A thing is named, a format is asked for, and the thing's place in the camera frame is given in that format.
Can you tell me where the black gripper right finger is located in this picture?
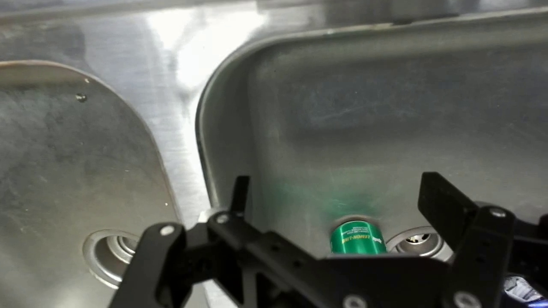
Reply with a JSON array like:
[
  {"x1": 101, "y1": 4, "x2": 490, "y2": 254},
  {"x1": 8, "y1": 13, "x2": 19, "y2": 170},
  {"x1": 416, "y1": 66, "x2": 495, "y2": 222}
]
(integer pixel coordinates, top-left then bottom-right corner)
[{"x1": 418, "y1": 170, "x2": 548, "y2": 308}]

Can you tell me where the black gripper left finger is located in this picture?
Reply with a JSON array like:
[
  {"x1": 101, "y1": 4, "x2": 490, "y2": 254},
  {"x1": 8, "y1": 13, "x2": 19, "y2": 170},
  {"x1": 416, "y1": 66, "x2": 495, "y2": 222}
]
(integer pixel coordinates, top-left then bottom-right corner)
[{"x1": 108, "y1": 174, "x2": 344, "y2": 308}]

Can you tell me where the green soda can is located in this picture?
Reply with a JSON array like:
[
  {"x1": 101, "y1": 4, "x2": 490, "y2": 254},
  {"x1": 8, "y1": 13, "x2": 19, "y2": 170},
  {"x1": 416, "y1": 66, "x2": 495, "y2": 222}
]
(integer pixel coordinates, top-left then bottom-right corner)
[{"x1": 329, "y1": 215, "x2": 389, "y2": 256}]

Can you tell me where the stainless steel double sink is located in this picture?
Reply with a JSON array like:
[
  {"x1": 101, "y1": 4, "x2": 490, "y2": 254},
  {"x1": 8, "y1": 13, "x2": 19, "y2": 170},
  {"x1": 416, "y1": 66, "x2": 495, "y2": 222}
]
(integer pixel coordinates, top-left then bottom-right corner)
[{"x1": 0, "y1": 0, "x2": 548, "y2": 308}]

